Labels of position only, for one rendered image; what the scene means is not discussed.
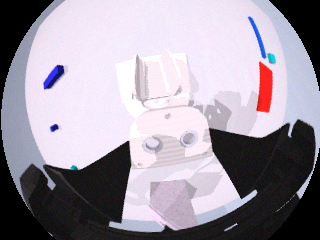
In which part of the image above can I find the blue long bar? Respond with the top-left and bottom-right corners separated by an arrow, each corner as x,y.
248,16 -> 267,59

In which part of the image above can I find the small blue block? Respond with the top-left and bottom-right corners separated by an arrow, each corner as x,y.
49,124 -> 59,132

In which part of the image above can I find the blue rectangular block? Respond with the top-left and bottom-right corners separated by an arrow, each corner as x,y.
44,64 -> 64,89

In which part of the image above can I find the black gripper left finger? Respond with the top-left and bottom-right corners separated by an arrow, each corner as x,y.
43,140 -> 132,224

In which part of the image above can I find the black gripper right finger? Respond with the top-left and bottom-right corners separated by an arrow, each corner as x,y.
208,123 -> 289,200

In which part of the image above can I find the red flat plate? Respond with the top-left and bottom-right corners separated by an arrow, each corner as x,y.
256,61 -> 273,112

